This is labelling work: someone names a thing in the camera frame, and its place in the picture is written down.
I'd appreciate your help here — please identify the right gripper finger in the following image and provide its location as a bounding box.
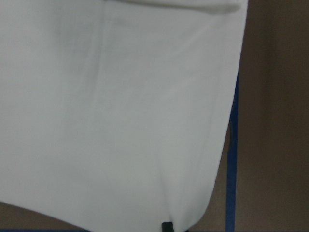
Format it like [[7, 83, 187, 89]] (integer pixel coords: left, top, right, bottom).
[[161, 222, 173, 232]]

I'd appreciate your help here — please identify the white long-sleeve printed shirt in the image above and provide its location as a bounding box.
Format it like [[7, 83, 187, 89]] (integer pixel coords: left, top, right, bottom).
[[0, 0, 248, 232]]

